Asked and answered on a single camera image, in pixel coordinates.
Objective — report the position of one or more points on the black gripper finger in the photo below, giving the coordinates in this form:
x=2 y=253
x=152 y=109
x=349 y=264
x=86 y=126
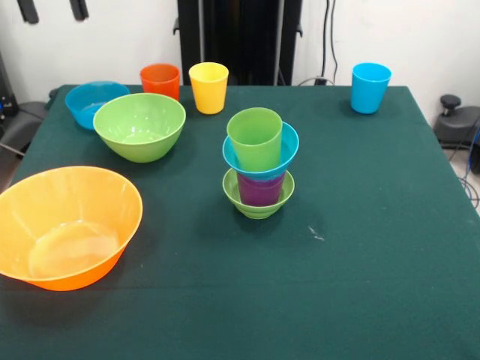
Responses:
x=29 y=12
x=79 y=9

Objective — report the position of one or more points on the large blue bowl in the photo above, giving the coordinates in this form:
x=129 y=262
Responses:
x=82 y=101

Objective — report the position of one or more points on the large green bowl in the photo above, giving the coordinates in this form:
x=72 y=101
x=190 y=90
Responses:
x=138 y=127

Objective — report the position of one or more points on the green cup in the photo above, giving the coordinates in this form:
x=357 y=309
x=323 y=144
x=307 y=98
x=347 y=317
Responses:
x=257 y=146

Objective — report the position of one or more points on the small cyan bowl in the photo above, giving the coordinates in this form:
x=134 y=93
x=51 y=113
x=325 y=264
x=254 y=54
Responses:
x=290 y=150

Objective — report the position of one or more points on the purple cup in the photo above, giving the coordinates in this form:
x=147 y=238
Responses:
x=260 y=193

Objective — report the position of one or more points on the small green bowl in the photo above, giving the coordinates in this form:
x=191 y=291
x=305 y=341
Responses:
x=257 y=212

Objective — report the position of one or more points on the black equipment box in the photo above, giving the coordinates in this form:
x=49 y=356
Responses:
x=6 y=93

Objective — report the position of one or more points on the red-orange cup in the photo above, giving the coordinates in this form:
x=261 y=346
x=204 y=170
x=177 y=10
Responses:
x=160 y=80

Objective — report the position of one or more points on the grey floor base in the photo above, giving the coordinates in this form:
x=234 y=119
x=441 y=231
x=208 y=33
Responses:
x=22 y=123

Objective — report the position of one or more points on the yellow cup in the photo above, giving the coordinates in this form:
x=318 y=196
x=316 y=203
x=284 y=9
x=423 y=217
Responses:
x=209 y=93

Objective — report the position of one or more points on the large orange bowl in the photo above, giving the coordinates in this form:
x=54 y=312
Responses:
x=67 y=232

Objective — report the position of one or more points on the blue cup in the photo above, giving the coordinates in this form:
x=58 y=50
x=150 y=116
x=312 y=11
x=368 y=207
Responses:
x=370 y=90

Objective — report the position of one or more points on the dark green tablecloth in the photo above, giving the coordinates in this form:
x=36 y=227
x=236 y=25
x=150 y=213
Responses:
x=262 y=281

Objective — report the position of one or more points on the grey base with black knob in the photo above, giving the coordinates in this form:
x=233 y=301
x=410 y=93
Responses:
x=455 y=127

